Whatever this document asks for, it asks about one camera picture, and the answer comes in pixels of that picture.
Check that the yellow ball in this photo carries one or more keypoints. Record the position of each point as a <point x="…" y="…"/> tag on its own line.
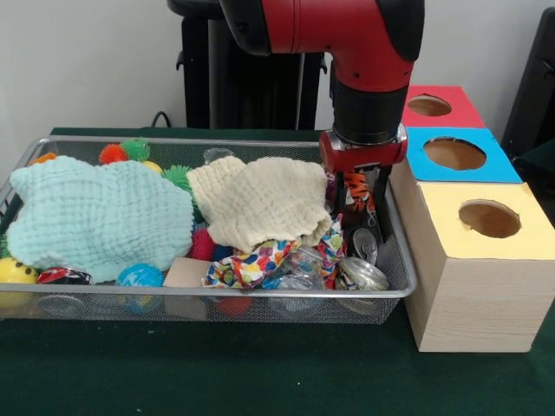
<point x="15" y="272"/>

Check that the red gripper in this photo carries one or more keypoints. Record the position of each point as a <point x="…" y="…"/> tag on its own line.
<point x="368" y="155"/>

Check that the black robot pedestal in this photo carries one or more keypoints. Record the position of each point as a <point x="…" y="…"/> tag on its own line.
<point x="243" y="86"/>

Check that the blue globe ball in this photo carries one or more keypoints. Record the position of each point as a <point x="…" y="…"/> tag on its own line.
<point x="139" y="276"/>

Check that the clear mesh bin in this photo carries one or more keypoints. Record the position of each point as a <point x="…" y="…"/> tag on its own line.
<point x="303" y="310"/>

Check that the green spiky ball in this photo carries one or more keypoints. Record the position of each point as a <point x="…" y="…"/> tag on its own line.
<point x="175" y="175"/>

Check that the dark green table cloth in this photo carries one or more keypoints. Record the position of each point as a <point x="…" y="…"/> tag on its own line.
<point x="217" y="368"/>

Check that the light blue waffle cloth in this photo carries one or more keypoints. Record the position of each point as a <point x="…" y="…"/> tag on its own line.
<point x="95" y="216"/>

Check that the cream waffle cloth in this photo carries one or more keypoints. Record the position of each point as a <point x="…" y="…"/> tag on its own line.
<point x="260" y="199"/>

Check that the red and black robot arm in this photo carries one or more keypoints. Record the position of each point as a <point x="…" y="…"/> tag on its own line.
<point x="347" y="34"/>

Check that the crushed printed drink can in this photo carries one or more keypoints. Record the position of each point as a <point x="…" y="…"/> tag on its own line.
<point x="360" y="275"/>

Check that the red and black crushed can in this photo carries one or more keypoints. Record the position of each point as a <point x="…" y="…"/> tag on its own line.
<point x="60" y="276"/>

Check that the wooden box with three holes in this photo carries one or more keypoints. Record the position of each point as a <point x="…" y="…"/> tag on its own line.
<point x="477" y="303"/>

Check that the colourful spotted cloth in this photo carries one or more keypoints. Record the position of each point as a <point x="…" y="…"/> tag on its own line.
<point x="243" y="264"/>

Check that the beige foam block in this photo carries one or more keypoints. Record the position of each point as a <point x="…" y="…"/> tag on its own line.
<point x="182" y="273"/>

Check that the black furniture frame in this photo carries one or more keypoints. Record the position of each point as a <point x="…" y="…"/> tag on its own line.
<point x="533" y="86"/>

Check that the orange striped tiger plush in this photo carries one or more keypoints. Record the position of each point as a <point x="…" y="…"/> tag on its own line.
<point x="359" y="190"/>

